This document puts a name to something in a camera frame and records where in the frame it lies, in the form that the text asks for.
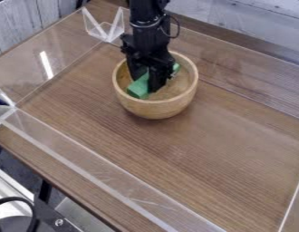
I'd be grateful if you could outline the black table leg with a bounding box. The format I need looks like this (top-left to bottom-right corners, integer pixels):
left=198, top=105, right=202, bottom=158
left=38, top=180, right=52, bottom=203

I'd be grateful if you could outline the brown wooden bowl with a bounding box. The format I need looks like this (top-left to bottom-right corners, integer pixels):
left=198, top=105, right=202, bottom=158
left=110, top=51, right=200, bottom=120

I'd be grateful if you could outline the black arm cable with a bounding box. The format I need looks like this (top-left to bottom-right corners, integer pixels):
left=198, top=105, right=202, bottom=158
left=160, top=13, right=182, bottom=40

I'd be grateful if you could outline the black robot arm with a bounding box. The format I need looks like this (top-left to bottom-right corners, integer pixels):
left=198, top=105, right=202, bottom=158
left=121, top=0, right=174, bottom=92

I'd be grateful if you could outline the green rectangular block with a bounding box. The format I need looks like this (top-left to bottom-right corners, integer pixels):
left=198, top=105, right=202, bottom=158
left=125, top=63, right=181, bottom=100

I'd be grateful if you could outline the black cable loop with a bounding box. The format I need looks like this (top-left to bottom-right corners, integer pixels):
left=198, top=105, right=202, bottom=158
left=0, top=197, right=40, bottom=232

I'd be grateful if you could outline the clear acrylic corner bracket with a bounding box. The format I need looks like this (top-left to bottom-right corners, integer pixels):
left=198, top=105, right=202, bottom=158
left=81, top=7, right=124, bottom=44

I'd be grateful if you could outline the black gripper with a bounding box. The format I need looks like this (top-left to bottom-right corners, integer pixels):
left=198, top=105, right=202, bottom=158
left=121, top=19, right=174, bottom=92

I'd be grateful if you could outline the clear acrylic tray wall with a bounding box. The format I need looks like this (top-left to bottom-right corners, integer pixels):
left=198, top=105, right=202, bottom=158
left=0, top=0, right=299, bottom=232

